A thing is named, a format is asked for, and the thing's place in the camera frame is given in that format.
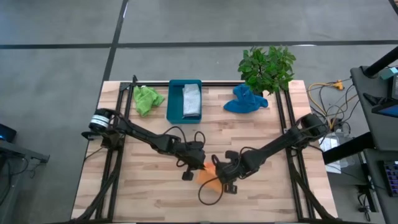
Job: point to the orange microfiber towel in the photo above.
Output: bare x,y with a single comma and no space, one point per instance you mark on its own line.
206,172

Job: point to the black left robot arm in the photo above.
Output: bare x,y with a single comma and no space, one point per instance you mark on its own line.
140,135

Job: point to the black pole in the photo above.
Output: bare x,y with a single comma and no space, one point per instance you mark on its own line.
381,63

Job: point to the teal plastic bin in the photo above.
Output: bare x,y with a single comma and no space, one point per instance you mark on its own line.
174,102

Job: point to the blue microfiber towel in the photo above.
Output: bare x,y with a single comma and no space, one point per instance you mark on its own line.
245,101

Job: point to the small teal box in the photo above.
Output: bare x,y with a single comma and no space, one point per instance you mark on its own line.
390,73

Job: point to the grey microfiber towel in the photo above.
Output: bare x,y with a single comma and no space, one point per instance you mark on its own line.
191,101

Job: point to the potted green plant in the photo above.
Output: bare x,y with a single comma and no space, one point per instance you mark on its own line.
267,70

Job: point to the grey metal stand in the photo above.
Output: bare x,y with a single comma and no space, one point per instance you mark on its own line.
18,152

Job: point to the black device with blue light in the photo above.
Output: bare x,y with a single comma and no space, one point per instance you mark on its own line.
6,133

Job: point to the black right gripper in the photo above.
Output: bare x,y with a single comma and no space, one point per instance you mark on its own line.
233,171

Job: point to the black computer keyboard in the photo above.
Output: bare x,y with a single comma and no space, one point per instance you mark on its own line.
391,179

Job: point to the black side desk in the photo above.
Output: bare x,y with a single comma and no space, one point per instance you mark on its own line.
374,174
373,124

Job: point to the black aluminium frame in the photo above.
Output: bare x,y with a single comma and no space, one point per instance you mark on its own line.
217,83

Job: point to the white paper sheet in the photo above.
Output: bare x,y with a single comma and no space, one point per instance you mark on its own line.
334,166

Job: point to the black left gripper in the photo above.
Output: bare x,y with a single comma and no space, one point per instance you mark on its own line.
192,155

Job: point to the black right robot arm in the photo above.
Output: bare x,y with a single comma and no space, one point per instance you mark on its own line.
280,144

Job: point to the black beam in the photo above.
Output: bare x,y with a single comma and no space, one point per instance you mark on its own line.
348,147

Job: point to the black tablet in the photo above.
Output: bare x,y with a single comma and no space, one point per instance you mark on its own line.
387,110

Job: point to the green microfiber towel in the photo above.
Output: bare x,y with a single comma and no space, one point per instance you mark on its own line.
146,99

